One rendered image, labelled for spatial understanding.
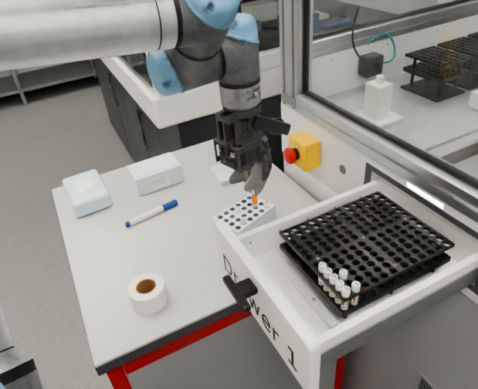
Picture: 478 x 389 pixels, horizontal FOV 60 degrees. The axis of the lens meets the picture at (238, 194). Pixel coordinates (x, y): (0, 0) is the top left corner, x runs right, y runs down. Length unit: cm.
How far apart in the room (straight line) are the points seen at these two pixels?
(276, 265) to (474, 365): 40
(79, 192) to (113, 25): 66
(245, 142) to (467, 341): 54
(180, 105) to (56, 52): 84
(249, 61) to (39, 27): 34
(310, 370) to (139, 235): 56
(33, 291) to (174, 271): 133
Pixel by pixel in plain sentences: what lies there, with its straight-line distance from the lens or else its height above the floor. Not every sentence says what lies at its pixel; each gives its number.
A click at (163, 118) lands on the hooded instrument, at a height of 84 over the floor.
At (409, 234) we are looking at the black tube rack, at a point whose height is 90.
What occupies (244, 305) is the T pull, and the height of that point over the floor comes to 91.
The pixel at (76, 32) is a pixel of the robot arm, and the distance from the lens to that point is 53.
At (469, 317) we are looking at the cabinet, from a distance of 85.
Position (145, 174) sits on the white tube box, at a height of 81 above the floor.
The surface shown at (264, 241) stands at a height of 87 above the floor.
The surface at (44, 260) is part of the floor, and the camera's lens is 229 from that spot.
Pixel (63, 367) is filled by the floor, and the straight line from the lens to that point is 182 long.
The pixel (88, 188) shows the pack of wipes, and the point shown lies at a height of 81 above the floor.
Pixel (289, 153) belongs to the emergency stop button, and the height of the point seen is 89.
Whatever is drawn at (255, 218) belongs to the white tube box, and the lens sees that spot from 93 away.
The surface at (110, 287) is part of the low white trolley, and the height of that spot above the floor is 76.
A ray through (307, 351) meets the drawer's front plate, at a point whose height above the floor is 92.
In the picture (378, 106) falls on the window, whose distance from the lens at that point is 83.
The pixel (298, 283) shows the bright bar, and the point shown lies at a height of 85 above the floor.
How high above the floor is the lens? 138
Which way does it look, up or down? 36 degrees down
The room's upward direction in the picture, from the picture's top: 6 degrees counter-clockwise
